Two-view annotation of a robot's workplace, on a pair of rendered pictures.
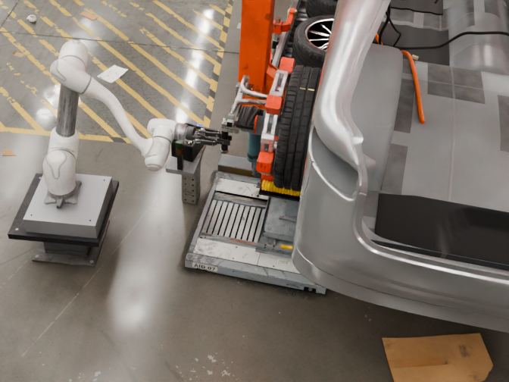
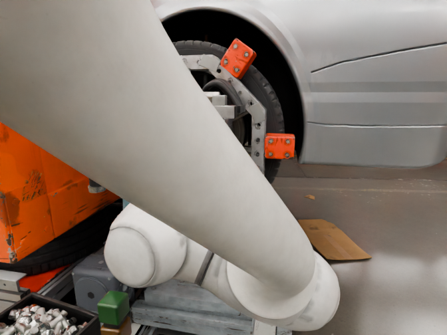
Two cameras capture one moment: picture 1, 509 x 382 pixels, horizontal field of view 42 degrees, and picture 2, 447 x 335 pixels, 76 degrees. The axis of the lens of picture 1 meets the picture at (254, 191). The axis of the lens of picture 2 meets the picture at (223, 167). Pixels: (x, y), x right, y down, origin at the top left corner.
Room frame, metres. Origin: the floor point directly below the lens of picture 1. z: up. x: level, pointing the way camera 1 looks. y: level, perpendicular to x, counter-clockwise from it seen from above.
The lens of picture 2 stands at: (2.61, 0.85, 1.00)
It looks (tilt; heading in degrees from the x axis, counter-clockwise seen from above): 14 degrees down; 274
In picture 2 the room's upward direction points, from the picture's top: straight up
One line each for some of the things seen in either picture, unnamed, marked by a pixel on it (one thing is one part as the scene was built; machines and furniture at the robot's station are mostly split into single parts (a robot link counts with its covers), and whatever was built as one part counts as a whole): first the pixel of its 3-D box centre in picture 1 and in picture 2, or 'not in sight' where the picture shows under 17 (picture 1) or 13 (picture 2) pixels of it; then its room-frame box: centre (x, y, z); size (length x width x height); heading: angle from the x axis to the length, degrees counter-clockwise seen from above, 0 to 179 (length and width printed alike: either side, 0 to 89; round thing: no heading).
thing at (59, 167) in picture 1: (58, 170); not in sight; (2.61, 1.07, 0.57); 0.18 x 0.16 x 0.22; 8
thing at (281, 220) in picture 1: (295, 200); (200, 256); (2.79, -0.25, 0.32); 0.40 x 0.30 x 0.28; 172
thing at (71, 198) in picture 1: (61, 192); not in sight; (2.58, 1.07, 0.43); 0.22 x 0.18 x 0.06; 6
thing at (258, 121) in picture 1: (261, 122); not in sight; (2.82, -0.01, 0.85); 0.21 x 0.14 x 0.14; 82
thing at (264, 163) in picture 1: (264, 162); (279, 145); (2.50, -0.04, 0.85); 0.09 x 0.08 x 0.07; 172
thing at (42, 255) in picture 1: (69, 223); not in sight; (2.60, 1.07, 0.15); 0.50 x 0.50 x 0.30; 89
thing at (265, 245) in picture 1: (292, 223); (201, 294); (2.79, -0.25, 0.13); 0.50 x 0.36 x 0.10; 172
